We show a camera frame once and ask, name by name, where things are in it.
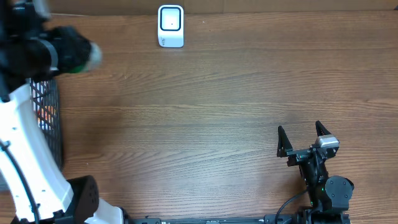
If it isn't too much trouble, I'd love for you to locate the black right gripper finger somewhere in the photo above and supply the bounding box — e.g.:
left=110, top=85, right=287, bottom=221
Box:
left=277, top=126, right=293, bottom=157
left=315, top=120, right=331, bottom=136

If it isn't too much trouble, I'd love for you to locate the green lid jar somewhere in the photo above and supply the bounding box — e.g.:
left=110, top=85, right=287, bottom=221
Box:
left=70, top=42, right=103, bottom=73

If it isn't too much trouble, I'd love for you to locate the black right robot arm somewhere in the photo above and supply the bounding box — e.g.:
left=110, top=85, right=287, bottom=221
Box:
left=274, top=121, right=354, bottom=224

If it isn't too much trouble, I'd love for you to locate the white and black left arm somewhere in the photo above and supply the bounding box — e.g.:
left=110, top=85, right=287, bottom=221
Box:
left=1, top=1, right=130, bottom=223

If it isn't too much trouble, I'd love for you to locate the white barcode scanner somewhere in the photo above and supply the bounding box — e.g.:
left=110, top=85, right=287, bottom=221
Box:
left=157, top=4, right=184, bottom=48

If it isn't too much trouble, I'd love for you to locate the grey plastic mesh basket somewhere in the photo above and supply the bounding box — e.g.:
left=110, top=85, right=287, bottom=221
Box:
left=29, top=79, right=64, bottom=170

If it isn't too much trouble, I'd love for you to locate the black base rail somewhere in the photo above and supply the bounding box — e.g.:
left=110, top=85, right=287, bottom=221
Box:
left=130, top=213, right=351, bottom=224

